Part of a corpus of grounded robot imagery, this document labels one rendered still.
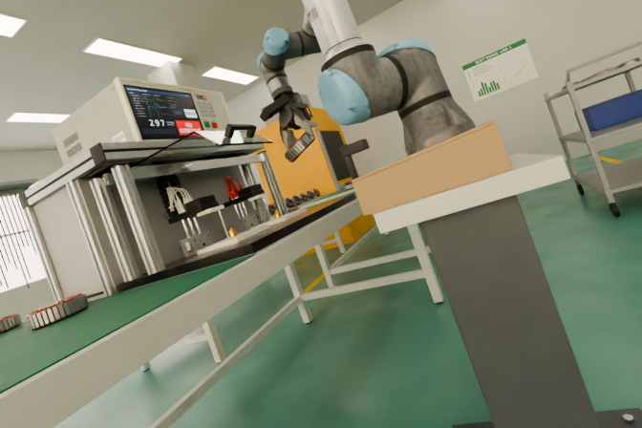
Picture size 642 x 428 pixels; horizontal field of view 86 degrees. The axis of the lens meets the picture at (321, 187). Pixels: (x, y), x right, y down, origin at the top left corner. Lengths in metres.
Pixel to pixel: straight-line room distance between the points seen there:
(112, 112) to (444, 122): 0.92
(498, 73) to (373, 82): 5.49
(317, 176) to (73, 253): 3.81
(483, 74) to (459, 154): 5.50
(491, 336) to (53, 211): 1.16
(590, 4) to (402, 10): 2.57
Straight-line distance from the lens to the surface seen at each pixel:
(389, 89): 0.71
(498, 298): 0.77
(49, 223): 1.28
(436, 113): 0.74
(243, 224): 1.26
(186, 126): 1.24
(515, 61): 6.17
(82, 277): 1.21
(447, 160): 0.65
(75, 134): 1.35
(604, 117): 3.28
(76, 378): 0.48
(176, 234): 1.22
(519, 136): 6.10
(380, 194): 0.66
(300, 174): 4.83
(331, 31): 0.73
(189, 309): 0.55
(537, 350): 0.82
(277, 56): 1.12
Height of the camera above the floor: 0.83
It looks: level
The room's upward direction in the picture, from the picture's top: 20 degrees counter-clockwise
